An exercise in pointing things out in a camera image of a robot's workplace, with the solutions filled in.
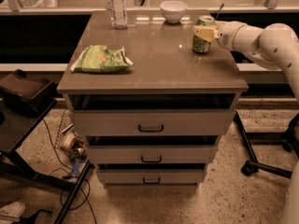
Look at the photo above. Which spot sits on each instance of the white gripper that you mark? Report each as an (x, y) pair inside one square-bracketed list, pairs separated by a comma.
[(226, 35)]

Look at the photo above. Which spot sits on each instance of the green soda can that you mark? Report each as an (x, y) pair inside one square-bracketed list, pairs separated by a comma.
[(199, 45)]

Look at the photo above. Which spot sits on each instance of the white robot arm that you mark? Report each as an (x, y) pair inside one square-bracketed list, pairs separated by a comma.
[(275, 45)]

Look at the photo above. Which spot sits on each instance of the white ceramic bowl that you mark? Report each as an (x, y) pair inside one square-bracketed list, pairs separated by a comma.
[(173, 10)]

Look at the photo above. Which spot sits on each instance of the grey drawer cabinet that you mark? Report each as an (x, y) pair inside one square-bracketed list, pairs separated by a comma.
[(166, 73)]

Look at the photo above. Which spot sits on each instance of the top grey drawer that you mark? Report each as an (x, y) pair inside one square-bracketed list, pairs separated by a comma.
[(152, 122)]

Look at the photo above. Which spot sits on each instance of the grey drawer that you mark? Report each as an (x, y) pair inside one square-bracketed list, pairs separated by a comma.
[(152, 122), (152, 174), (151, 149)]

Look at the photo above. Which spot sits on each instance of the clear plastic water bottle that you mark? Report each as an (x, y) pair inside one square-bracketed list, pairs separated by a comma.
[(119, 14)]

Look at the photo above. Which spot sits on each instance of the green chip bag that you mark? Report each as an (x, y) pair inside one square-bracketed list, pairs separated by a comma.
[(100, 59)]

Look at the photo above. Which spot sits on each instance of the black office chair base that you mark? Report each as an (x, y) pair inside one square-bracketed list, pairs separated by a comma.
[(288, 140)]

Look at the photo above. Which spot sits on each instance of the middle grey drawer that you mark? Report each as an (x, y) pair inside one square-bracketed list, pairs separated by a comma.
[(151, 149)]

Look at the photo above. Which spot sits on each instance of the bottom grey drawer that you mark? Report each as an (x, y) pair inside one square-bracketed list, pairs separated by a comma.
[(152, 174)]

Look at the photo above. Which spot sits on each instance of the dark brown box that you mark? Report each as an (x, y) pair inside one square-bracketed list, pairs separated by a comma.
[(26, 95)]

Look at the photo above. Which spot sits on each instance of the white shoe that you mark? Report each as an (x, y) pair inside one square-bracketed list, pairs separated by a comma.
[(14, 209)]

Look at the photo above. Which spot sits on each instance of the wire basket with clutter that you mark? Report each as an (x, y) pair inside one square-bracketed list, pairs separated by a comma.
[(71, 145)]

